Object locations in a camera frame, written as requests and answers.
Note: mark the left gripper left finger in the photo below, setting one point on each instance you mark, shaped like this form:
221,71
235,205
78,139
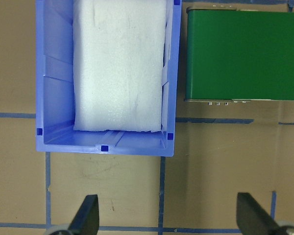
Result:
86,220

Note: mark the blue source bin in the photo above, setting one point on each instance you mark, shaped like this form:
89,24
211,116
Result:
55,110

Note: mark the green conveyor belt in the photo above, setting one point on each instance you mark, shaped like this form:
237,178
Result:
239,55

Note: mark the white foam pad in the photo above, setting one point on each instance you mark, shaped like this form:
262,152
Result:
118,48

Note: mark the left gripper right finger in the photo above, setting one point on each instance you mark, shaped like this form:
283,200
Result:
252,219

